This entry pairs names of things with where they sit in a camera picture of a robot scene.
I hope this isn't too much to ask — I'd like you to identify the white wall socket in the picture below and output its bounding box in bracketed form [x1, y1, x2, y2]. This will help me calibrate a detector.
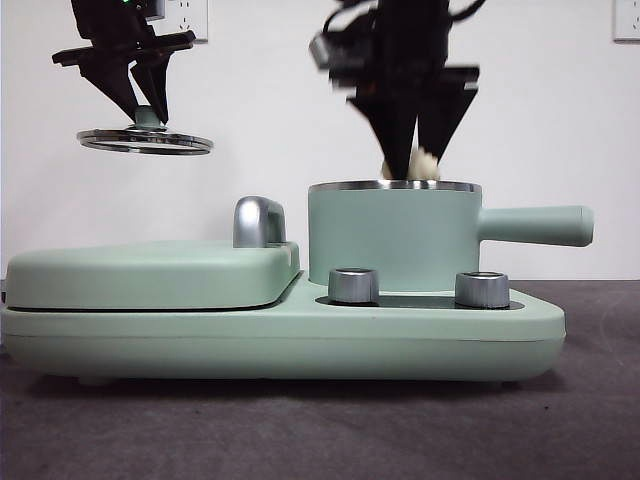
[611, 0, 640, 44]
[164, 0, 210, 45]

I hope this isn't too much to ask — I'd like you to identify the silver control knob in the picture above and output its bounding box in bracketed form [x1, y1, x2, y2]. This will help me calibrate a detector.
[327, 267, 380, 305]
[453, 270, 512, 309]

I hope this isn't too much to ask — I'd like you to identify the silver griddle lid handle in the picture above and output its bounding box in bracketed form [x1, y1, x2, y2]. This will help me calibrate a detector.
[231, 196, 288, 250]

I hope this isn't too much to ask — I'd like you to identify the glass lid with green knob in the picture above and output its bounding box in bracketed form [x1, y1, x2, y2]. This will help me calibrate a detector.
[75, 103, 216, 157]

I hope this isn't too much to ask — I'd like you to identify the pale green handled pot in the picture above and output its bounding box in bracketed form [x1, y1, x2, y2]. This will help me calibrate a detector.
[306, 179, 596, 294]

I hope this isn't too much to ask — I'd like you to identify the twisted white scallion bun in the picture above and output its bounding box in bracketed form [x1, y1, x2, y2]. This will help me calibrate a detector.
[380, 146, 444, 182]

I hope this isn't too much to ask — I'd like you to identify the pale green griddle lid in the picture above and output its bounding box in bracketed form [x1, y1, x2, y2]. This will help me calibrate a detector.
[4, 241, 303, 313]

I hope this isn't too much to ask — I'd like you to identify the pale green breakfast machine base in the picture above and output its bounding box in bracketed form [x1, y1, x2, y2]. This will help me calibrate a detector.
[0, 272, 567, 389]

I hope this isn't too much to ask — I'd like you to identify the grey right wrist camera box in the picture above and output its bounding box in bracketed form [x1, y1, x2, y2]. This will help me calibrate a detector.
[308, 30, 375, 72]

